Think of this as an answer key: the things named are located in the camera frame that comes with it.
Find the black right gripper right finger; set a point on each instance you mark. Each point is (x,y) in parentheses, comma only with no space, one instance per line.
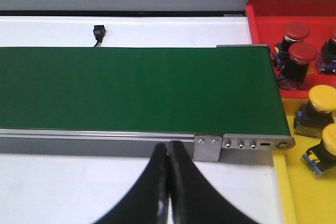
(194,199)

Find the yellow mushroom push button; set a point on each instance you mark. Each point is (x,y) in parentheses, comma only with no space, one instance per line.
(320,159)
(312,117)

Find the red plastic tray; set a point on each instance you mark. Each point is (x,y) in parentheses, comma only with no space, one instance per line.
(266,20)

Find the red mushroom push button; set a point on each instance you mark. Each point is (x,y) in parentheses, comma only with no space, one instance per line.
(326,59)
(293,32)
(295,68)

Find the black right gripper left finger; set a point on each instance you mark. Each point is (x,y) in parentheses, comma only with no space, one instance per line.
(148,199)

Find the yellow plastic tray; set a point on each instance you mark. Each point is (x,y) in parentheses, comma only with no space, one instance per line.
(304,198)

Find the green conveyor belt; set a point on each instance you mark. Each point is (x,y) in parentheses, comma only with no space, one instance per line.
(181,90)

